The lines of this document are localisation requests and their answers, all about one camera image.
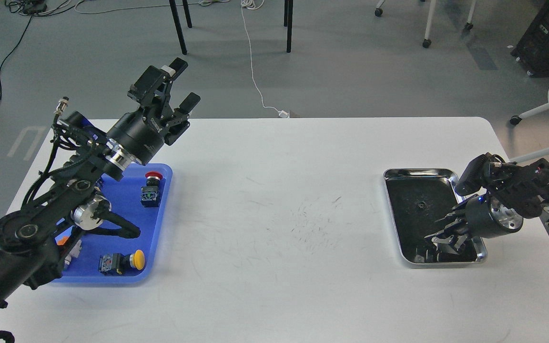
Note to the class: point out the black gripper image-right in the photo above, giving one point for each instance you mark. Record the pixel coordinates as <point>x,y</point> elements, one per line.
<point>485,217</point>

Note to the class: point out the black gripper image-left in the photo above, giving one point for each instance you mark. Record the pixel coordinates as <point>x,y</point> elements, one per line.
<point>142,133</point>

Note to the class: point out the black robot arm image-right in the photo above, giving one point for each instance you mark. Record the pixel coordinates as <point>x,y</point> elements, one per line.
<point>499,195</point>

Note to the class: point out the red push button switch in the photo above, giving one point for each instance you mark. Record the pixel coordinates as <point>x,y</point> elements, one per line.
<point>151,192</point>

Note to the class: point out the silver metal tray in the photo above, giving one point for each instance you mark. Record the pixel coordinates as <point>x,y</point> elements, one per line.
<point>404,189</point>

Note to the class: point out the yellow push button switch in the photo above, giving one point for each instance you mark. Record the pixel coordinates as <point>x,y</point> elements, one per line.
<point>116,263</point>

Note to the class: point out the black equipment case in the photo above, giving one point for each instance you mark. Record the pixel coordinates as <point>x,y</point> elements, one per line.
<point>532,51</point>

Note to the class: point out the white office chair base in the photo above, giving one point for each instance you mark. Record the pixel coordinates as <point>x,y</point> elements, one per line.
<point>468,26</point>

